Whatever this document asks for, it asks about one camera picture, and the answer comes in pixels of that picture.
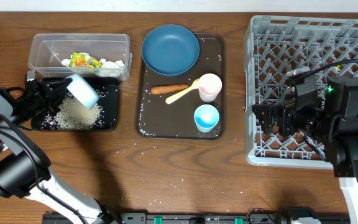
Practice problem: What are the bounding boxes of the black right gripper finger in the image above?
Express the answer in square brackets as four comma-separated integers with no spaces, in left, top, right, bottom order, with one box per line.
[252,105,269,124]
[260,124,277,135]

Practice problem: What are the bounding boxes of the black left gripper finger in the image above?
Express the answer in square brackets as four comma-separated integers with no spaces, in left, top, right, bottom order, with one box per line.
[47,101,60,114]
[42,78,72,93]

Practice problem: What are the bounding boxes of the white rice grains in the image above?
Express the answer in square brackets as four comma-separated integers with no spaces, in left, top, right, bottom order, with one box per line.
[40,92,104,130]

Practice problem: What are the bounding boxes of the light blue bowl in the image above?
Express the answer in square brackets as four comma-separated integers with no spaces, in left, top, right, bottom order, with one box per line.
[66,73,99,110]

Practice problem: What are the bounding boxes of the yellow snack wrapper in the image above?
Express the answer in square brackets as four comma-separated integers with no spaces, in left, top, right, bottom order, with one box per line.
[68,52,102,68]

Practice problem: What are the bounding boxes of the light blue plastic cup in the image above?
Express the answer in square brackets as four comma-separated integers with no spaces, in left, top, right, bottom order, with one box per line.
[193,104,220,133]

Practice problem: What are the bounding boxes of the white tissue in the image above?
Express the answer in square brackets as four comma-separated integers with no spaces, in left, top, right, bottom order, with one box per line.
[61,55,124,77]

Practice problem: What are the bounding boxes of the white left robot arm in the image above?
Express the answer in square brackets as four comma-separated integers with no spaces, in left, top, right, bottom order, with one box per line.
[0,74,122,223]

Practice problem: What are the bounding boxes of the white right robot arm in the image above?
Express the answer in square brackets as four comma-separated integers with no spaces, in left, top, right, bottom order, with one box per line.
[252,76,358,223]

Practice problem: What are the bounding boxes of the grey dishwasher rack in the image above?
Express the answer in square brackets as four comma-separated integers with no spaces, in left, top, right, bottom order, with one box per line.
[244,16,358,170]

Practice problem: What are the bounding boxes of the black tray bin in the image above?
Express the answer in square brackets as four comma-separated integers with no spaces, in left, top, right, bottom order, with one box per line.
[31,77,119,131]

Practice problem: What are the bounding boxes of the clear plastic bin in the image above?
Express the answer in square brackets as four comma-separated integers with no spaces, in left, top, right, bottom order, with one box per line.
[28,34,132,80]

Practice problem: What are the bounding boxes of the pink plastic cup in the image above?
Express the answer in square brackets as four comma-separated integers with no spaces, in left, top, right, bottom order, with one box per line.
[198,73,223,103]

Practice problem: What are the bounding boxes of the dark brown serving tray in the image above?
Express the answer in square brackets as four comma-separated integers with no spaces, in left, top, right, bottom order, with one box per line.
[135,33,226,140]

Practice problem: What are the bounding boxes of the yellow plastic spoon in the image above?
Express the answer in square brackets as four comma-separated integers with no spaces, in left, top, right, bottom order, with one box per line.
[165,79,200,104]

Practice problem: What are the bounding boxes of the orange carrot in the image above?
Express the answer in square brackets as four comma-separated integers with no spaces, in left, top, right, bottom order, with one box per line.
[151,84,189,95]

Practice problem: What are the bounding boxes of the dark blue plate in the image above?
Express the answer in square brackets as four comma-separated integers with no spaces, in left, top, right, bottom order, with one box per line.
[141,24,200,77]

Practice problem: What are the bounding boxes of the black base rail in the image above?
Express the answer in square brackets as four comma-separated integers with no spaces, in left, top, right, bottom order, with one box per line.
[41,207,351,224]

